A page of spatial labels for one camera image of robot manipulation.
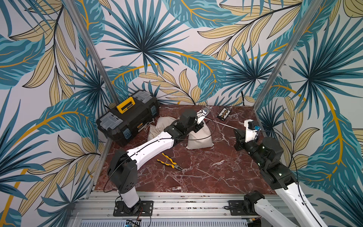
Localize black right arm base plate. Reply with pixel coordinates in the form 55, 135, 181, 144
225, 200, 257, 216

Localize black parallel charging board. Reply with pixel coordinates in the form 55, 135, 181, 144
217, 107, 231, 121

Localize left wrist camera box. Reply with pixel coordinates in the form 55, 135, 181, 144
200, 107, 210, 116

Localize aluminium right corner post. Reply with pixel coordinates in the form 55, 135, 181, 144
253, 0, 323, 111

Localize white drawstring soil bag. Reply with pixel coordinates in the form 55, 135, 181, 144
156, 116, 177, 135

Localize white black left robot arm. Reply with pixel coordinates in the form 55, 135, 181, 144
108, 107, 210, 212

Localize white bag drawstring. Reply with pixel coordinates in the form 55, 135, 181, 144
205, 118, 237, 130

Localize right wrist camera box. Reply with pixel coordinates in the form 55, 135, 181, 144
248, 120, 261, 131

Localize aluminium corner post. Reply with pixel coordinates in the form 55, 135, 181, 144
253, 0, 323, 111
63, 0, 120, 105

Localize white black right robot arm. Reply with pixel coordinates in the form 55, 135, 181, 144
229, 119, 326, 227

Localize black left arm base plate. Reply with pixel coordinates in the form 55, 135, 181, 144
113, 201, 154, 217

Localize white cloth bag near toolbox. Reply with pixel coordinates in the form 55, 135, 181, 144
147, 125, 164, 141

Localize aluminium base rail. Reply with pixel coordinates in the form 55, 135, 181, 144
68, 192, 254, 227

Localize yellow black pliers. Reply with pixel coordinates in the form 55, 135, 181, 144
157, 153, 183, 171

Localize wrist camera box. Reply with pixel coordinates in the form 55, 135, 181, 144
248, 120, 261, 131
200, 107, 210, 116

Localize large white cloth bag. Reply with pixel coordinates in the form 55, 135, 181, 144
186, 122, 214, 150

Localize black toolbox yellow handle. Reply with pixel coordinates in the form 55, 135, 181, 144
96, 90, 159, 147

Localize aluminium left corner post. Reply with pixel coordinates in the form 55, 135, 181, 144
63, 0, 120, 105

